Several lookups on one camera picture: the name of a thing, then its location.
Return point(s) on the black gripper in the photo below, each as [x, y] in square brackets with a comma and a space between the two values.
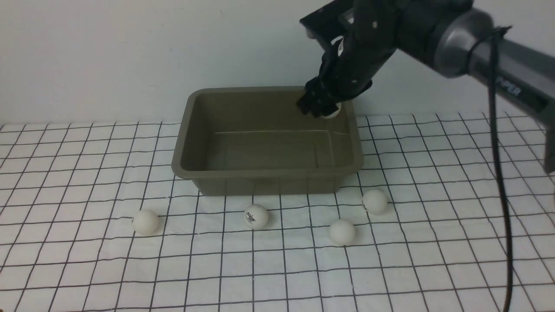
[348, 67]

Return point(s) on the white grid tablecloth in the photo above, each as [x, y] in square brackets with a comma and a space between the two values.
[68, 193]

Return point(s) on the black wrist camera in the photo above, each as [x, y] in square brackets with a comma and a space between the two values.
[329, 23]

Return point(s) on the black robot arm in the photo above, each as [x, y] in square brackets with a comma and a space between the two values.
[451, 37]

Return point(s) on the olive plastic bin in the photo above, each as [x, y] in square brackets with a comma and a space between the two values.
[255, 141]

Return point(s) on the white ball with logo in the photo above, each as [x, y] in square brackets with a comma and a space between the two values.
[256, 216]

